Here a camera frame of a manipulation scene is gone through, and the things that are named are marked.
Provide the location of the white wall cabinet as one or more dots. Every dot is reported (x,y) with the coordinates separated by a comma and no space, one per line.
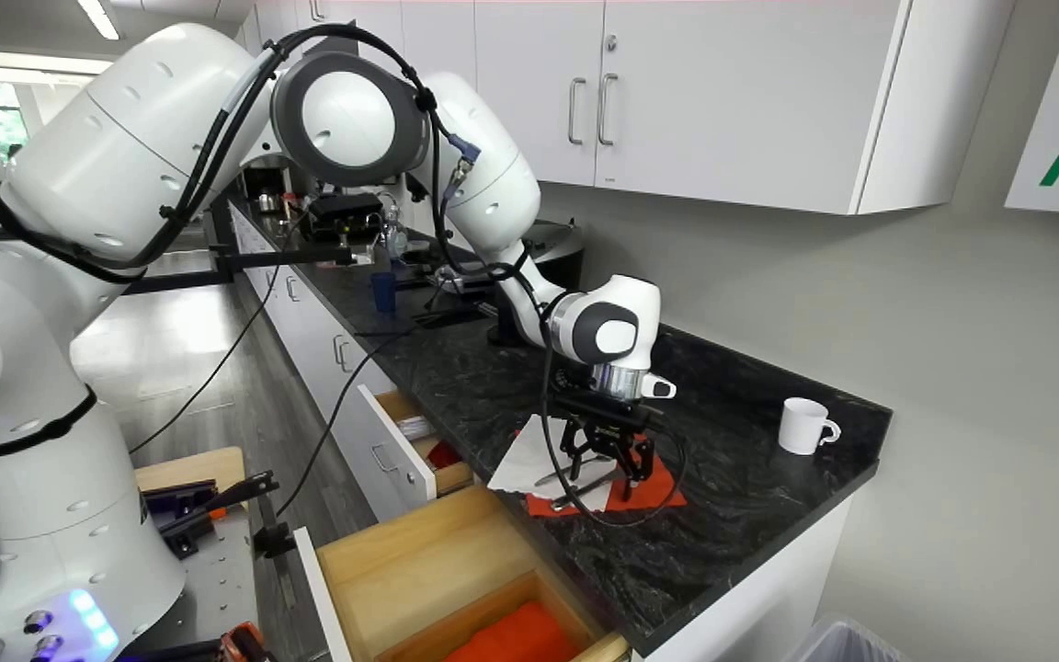
(726,97)

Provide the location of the white mug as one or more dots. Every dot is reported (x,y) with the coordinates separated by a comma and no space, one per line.
(804,428)

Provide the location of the black orange clamp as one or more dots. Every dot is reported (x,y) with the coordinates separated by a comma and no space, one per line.
(205,500)

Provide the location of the trash bin with plastic bag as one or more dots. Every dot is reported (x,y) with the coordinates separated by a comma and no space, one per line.
(847,646)

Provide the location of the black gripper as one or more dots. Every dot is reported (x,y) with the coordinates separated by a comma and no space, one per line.
(605,417)

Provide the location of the black silver coffee machine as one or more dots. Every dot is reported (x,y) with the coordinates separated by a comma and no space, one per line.
(341,216)

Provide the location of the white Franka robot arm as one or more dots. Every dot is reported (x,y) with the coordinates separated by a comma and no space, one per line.
(75,280)

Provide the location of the white base cabinet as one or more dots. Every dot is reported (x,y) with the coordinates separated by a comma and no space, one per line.
(750,601)

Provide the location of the wooden board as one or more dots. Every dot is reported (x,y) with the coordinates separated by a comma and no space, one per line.
(191,464)

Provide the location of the small open wooden drawer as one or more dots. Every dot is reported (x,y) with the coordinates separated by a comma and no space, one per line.
(401,447)

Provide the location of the large open wooden drawer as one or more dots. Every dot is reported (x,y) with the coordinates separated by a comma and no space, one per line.
(431,574)

